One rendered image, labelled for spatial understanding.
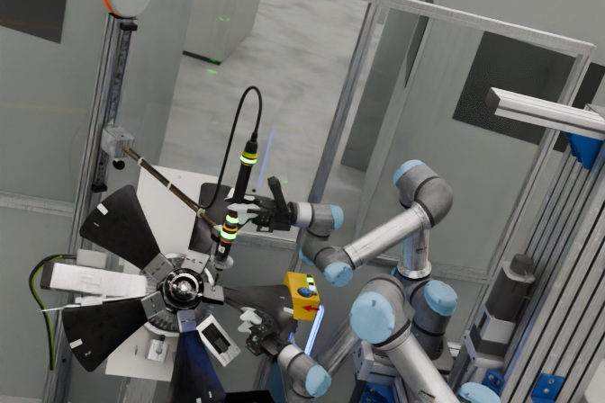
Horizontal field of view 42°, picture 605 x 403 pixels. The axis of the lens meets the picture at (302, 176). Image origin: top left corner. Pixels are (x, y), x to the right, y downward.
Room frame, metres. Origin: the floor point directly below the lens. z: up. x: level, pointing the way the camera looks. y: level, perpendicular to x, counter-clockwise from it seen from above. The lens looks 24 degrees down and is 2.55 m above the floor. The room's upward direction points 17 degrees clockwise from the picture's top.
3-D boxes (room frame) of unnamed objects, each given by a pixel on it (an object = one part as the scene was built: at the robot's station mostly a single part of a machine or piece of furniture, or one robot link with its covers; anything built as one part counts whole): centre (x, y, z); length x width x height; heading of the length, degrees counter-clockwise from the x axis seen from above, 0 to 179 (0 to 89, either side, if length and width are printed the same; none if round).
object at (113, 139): (2.45, 0.64, 1.39); 0.10 x 0.07 x 0.08; 50
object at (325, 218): (2.16, -0.09, 1.48); 0.11 x 0.08 x 0.09; 115
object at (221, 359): (2.08, 0.12, 0.98); 0.20 x 0.16 x 0.20; 15
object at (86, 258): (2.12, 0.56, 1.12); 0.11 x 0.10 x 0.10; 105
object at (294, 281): (2.42, -0.11, 1.02); 0.16 x 0.10 x 0.11; 15
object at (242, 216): (2.03, 0.13, 1.48); 0.09 x 0.03 x 0.06; 124
